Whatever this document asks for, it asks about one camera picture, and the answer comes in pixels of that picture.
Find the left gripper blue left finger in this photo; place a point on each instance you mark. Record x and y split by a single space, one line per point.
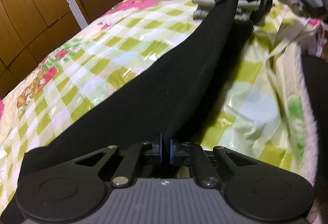
158 144

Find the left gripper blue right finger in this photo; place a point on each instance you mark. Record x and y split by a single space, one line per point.
174 148

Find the black pants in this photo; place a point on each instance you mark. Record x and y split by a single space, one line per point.
71 179

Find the colourful checked bed cover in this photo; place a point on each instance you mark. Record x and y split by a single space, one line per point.
264 113

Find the brown wooden wardrobe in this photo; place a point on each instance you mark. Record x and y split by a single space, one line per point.
30 30

